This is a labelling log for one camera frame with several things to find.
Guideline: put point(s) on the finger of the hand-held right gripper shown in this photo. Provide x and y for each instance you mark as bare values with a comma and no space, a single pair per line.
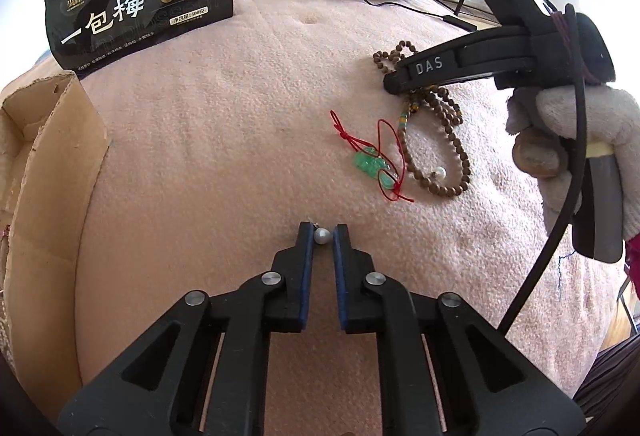
425,68

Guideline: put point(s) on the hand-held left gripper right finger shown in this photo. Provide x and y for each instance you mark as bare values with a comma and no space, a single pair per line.
341,266

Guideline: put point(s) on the black snack bag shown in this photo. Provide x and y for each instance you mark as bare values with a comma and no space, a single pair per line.
140,1

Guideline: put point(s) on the dark striped cloth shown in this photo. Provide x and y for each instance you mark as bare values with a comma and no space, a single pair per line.
610,386

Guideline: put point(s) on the cardboard box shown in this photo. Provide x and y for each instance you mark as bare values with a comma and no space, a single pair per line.
55,166

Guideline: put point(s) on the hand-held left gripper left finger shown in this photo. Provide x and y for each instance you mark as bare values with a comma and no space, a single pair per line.
307,261

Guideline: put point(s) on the person's right hand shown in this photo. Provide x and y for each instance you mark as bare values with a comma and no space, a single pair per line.
615,116

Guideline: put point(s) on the single white pearl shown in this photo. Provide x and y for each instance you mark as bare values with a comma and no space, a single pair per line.
322,236

